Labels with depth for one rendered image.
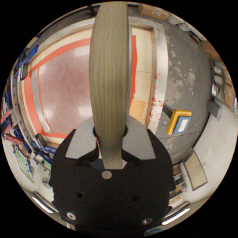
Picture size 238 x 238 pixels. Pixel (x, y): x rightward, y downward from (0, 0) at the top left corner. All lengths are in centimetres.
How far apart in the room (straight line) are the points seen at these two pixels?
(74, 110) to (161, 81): 30
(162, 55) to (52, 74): 36
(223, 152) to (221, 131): 72
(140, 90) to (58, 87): 28
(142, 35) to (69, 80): 28
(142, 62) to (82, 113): 26
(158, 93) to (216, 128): 318
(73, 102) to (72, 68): 12
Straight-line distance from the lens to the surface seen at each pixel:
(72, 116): 32
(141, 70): 26
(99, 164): 66
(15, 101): 70
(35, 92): 44
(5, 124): 126
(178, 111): 38
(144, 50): 28
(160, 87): 25
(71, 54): 30
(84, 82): 26
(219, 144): 336
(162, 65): 25
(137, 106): 27
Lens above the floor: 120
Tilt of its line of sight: 58 degrees down
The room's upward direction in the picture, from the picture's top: 176 degrees clockwise
